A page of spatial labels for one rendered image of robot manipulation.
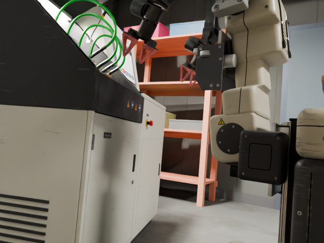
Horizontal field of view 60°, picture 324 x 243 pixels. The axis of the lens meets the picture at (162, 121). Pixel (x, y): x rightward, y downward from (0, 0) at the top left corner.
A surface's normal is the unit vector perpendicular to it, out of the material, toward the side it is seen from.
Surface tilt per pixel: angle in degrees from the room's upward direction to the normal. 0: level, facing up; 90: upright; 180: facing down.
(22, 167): 90
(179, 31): 90
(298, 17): 90
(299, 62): 90
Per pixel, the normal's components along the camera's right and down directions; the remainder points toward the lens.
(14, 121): -0.21, -0.07
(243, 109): -0.54, -0.10
